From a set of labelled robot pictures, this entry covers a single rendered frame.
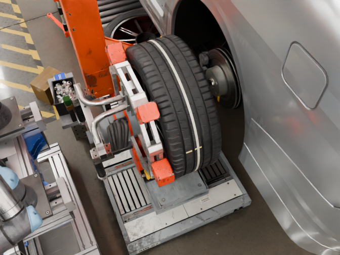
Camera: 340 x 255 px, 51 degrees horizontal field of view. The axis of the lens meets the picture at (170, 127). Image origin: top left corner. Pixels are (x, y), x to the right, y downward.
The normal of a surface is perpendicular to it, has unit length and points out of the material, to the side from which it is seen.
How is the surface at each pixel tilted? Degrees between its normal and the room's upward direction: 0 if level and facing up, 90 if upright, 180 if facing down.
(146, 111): 35
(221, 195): 0
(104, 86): 90
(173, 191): 0
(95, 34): 90
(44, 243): 0
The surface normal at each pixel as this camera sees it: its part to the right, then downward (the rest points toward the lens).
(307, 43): -0.91, 0.24
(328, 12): -0.78, 0.02
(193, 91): 0.19, -0.11
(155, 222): -0.02, -0.58
